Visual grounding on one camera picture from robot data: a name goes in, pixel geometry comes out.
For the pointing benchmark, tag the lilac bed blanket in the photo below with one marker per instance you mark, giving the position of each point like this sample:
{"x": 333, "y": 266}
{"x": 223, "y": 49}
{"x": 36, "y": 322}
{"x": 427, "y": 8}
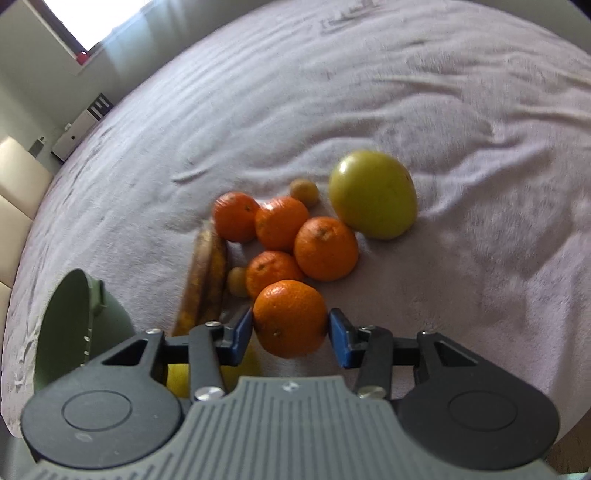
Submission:
{"x": 489, "y": 113}

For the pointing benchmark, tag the yellow lemon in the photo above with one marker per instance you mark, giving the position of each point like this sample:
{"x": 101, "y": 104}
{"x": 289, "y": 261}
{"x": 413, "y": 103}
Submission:
{"x": 178, "y": 376}

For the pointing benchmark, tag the beige padded headboard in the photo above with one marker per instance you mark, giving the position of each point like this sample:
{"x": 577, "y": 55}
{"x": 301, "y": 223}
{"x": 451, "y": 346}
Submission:
{"x": 24, "y": 182}

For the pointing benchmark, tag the small brown kiwi fruit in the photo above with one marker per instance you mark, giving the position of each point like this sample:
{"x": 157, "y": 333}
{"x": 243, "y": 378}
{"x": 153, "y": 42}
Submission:
{"x": 305, "y": 191}

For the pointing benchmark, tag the small yellow-brown fruit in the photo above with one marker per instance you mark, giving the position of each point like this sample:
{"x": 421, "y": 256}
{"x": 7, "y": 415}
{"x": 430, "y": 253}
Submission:
{"x": 236, "y": 282}

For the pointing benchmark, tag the green plastic bowl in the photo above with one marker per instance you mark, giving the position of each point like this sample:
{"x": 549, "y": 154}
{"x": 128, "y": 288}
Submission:
{"x": 82, "y": 321}

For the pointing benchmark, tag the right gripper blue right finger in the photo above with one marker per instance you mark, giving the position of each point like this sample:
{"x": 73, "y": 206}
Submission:
{"x": 374, "y": 351}

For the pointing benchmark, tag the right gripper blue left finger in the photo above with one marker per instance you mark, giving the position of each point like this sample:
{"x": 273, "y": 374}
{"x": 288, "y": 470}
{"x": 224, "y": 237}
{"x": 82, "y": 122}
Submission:
{"x": 138, "y": 364}

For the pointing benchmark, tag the large green-yellow apple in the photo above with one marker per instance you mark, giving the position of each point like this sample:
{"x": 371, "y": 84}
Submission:
{"x": 374, "y": 194}

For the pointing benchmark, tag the window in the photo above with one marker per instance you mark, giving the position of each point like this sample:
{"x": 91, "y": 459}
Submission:
{"x": 91, "y": 21}

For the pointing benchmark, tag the orange tangerine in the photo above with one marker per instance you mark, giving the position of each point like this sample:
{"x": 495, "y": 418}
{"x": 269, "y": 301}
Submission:
{"x": 278, "y": 222}
{"x": 290, "y": 319}
{"x": 270, "y": 267}
{"x": 326, "y": 249}
{"x": 234, "y": 217}

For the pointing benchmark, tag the wall socket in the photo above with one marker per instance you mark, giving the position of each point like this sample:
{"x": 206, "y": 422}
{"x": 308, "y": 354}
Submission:
{"x": 38, "y": 145}

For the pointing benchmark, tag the white bedside cabinet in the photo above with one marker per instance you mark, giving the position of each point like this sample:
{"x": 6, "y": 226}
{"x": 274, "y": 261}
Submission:
{"x": 74, "y": 133}

